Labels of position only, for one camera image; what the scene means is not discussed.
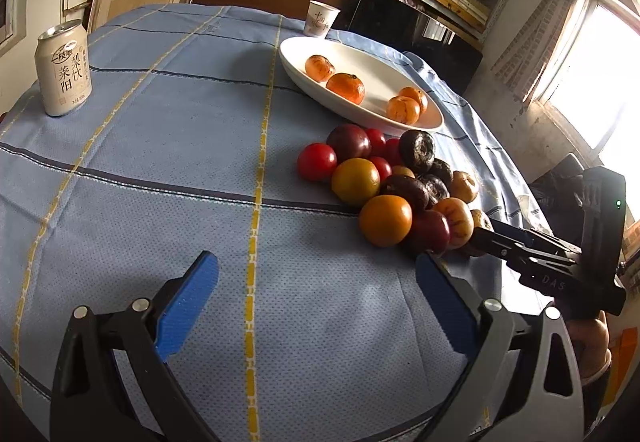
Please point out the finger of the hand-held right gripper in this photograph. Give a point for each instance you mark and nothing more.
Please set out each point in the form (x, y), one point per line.
(535, 238)
(520, 256)

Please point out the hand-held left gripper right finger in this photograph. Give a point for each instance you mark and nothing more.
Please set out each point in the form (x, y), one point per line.
(445, 307)

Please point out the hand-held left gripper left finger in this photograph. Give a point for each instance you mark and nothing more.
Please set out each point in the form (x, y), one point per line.
(187, 302)

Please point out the tan round fruit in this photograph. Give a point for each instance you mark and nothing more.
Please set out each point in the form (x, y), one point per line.
(464, 186)
(481, 219)
(454, 222)

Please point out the dark red plum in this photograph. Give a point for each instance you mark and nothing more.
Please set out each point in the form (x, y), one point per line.
(348, 141)
(429, 231)

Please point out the dark purple mangosteen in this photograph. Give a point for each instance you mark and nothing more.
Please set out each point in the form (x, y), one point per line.
(435, 189)
(417, 150)
(406, 192)
(442, 171)

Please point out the yellow orange round fruit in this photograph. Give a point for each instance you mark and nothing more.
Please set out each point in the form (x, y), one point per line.
(355, 181)

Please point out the red tomato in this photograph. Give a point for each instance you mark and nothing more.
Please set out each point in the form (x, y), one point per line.
(376, 141)
(317, 161)
(381, 167)
(392, 152)

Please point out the white oval bowl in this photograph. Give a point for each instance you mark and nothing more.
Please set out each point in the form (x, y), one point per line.
(370, 67)

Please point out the person's right hand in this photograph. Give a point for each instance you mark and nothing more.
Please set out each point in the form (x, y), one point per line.
(592, 342)

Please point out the dark cloth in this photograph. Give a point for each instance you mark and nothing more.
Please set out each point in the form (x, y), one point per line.
(555, 184)

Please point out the blue checked tablecloth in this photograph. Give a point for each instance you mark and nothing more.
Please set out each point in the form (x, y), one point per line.
(175, 202)

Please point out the small yellow fruit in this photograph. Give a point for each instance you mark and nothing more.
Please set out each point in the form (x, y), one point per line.
(402, 171)

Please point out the bright window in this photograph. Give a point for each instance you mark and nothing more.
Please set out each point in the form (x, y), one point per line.
(600, 72)

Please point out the mandarin orange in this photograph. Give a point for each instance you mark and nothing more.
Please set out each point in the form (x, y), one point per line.
(401, 111)
(346, 87)
(417, 96)

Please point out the beige patterned curtain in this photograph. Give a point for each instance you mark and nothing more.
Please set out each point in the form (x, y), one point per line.
(545, 22)

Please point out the black flat panel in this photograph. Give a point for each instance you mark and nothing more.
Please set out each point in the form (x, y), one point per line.
(395, 22)

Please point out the beige drink can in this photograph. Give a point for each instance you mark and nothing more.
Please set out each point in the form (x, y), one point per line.
(62, 72)

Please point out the striped orange fruit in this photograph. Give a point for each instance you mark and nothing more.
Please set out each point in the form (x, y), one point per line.
(320, 67)

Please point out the white paper cup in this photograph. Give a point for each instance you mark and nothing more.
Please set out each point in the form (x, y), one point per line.
(320, 20)

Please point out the white framed window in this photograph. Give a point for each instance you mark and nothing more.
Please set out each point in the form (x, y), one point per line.
(10, 17)

